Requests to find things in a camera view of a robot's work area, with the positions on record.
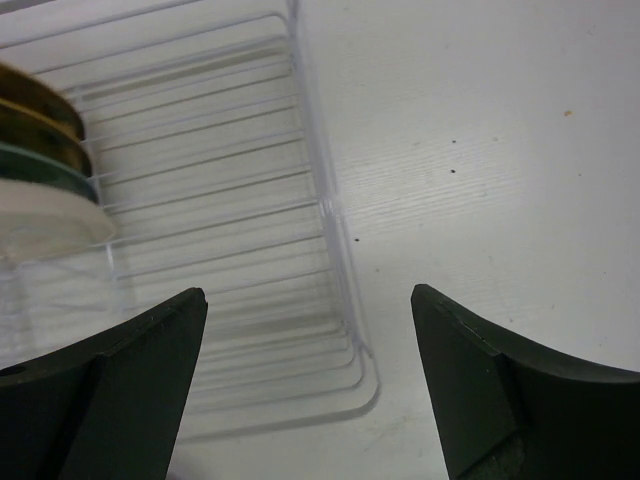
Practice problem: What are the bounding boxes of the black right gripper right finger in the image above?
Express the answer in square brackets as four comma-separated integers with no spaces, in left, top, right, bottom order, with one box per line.
[411,284,639,479]

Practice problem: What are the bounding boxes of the teal blue patterned plate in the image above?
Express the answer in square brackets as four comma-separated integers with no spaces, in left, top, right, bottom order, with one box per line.
[1,143,99,204]

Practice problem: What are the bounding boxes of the cream white plate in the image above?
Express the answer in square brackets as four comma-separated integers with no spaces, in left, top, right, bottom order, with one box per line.
[1,180,116,263]

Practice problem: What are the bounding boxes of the yellow patterned plate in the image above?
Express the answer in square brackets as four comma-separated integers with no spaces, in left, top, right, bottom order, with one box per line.
[1,63,86,140]
[1,100,93,177]

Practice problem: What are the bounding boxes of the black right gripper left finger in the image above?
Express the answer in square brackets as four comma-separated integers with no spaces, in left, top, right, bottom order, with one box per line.
[1,288,208,479]

